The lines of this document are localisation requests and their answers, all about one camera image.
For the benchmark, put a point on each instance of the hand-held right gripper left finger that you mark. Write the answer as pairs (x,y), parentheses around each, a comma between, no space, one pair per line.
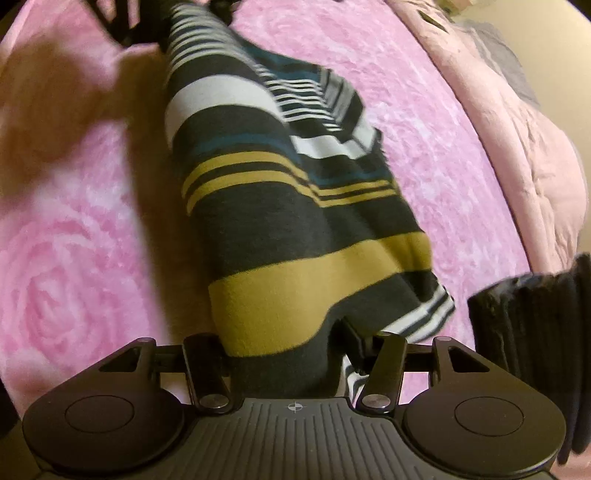
(203,369)

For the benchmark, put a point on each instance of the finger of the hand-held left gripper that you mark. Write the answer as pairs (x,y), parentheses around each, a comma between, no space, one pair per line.
(122,21)
(225,8)

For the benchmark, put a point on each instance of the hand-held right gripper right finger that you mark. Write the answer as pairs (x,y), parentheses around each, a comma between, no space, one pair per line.
(383,369)

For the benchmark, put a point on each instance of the striped knit shirt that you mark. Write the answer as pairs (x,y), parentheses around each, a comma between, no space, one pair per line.
(286,217)

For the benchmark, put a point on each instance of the person's left forearm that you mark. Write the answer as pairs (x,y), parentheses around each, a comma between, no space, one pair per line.
(51,110)

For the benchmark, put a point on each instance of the black ribbed knit cloth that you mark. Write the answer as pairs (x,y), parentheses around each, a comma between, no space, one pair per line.
(535,341)

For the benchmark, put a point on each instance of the pink floral bed blanket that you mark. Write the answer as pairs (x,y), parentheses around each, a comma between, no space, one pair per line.
(83,230)

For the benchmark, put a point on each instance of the small dark flat device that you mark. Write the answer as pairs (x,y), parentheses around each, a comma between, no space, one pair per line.
(433,17)

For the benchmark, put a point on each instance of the light pink comforter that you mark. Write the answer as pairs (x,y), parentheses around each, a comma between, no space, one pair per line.
(521,138)

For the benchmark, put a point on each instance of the grey pillow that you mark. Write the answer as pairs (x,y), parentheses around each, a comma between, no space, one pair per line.
(505,60)

